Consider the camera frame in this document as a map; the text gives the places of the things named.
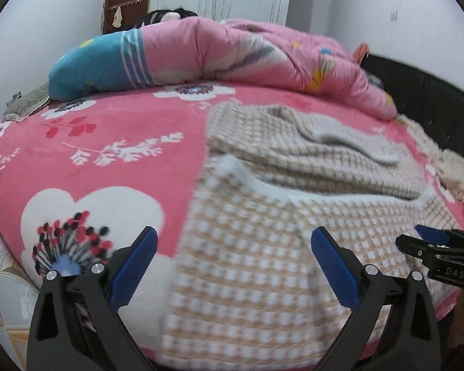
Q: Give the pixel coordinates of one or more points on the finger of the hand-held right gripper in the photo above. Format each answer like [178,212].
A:
[433,234]
[413,245]

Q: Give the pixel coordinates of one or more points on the beige white checkered coat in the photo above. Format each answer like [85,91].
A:
[255,239]

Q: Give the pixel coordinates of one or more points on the grey patterned cloth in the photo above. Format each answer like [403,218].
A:
[27,102]

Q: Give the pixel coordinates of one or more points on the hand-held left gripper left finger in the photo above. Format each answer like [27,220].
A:
[135,266]

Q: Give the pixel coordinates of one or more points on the dark cloth bundle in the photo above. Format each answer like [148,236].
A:
[154,17]

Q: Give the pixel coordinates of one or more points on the black padded headboard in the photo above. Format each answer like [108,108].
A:
[429,96]

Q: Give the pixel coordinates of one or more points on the pink floral blanket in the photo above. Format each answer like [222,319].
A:
[120,123]

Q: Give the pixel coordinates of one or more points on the small hanging cream cloth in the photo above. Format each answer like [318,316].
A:
[117,17]

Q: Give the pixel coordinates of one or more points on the pink and blue quilt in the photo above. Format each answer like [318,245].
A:
[216,50]

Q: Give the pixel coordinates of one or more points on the cream fluffy garment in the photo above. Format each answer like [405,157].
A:
[456,170]

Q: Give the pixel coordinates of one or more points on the grey floral mattress side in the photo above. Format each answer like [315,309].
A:
[7,290]

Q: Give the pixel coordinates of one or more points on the metal hook rail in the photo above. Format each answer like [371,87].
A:
[125,4]

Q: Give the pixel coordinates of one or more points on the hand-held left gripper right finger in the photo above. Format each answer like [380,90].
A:
[336,270]

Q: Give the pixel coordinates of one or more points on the orange pink cloth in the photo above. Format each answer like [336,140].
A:
[360,52]

